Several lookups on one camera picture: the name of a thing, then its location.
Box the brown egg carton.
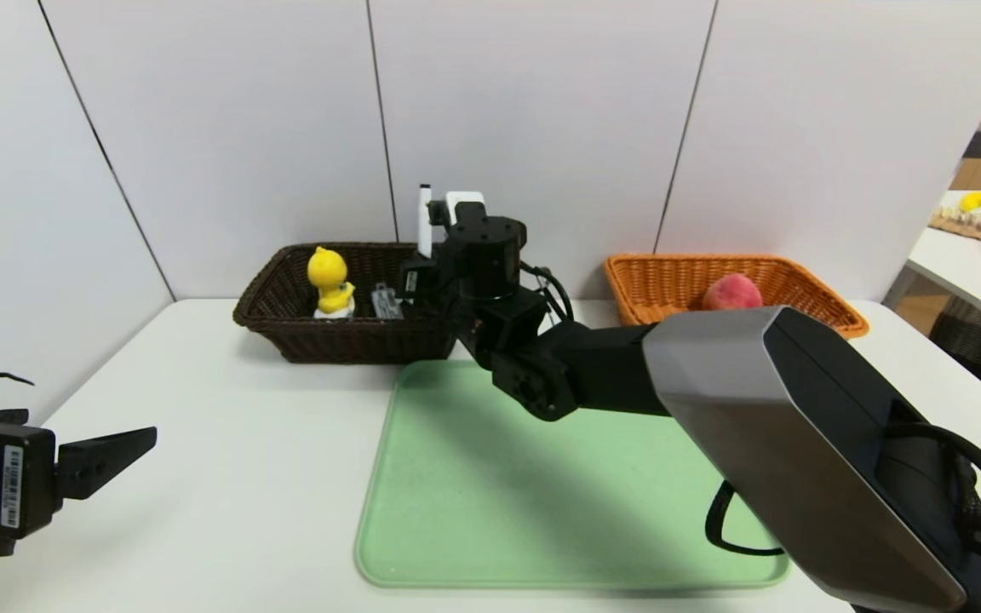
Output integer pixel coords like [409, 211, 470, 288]
[926, 207, 981, 239]

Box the yellow duck toy car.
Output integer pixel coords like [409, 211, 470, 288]
[307, 247, 356, 321]

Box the white background table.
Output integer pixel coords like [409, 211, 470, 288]
[905, 189, 981, 335]

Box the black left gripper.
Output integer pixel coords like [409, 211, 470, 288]
[0, 421, 158, 540]

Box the red peach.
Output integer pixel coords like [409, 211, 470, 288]
[702, 272, 764, 312]

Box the green plastic tray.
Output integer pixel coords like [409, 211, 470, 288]
[353, 359, 791, 590]

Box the white marker pen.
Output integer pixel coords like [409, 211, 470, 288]
[417, 182, 434, 260]

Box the orange wicker basket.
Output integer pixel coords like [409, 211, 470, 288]
[603, 253, 870, 341]

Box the dark brown wicker basket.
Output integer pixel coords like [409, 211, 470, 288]
[232, 242, 473, 365]

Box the clear plastic compass case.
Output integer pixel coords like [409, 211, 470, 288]
[370, 282, 405, 322]

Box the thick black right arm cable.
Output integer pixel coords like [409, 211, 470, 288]
[705, 422, 981, 568]

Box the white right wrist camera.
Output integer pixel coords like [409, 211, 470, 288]
[443, 191, 487, 227]

